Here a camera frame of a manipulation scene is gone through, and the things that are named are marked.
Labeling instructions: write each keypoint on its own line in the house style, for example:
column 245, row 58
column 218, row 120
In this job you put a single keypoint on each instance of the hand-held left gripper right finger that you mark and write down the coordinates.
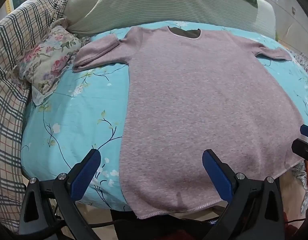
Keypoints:
column 217, row 176

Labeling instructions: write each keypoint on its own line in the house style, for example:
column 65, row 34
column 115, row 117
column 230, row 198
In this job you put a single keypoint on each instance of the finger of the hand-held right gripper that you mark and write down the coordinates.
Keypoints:
column 304, row 148
column 307, row 130

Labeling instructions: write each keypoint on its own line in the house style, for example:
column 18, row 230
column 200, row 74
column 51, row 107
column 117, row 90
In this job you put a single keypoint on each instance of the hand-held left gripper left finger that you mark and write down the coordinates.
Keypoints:
column 85, row 173

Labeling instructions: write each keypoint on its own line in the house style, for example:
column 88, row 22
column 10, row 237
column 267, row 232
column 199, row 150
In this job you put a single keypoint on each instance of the pink knit sweater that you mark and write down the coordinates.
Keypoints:
column 194, row 105

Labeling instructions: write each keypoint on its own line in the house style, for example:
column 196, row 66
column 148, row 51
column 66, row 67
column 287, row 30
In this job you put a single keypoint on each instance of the turquoise floral bed cover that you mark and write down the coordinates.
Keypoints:
column 76, row 120

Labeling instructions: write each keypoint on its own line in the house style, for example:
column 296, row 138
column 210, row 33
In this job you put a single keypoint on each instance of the grey floral bed sheet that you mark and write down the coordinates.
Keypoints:
column 306, row 63

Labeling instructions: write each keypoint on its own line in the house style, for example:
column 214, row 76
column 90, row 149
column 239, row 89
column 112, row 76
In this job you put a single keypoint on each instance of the beige plaid blanket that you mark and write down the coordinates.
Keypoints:
column 8, row 120

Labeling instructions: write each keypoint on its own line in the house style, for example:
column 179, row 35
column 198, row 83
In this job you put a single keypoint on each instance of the floral pillow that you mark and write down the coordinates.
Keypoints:
column 51, row 60

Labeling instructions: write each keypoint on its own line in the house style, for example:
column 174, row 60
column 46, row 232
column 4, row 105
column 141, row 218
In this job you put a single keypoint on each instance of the pale green striped pillow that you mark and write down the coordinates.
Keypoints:
column 156, row 5

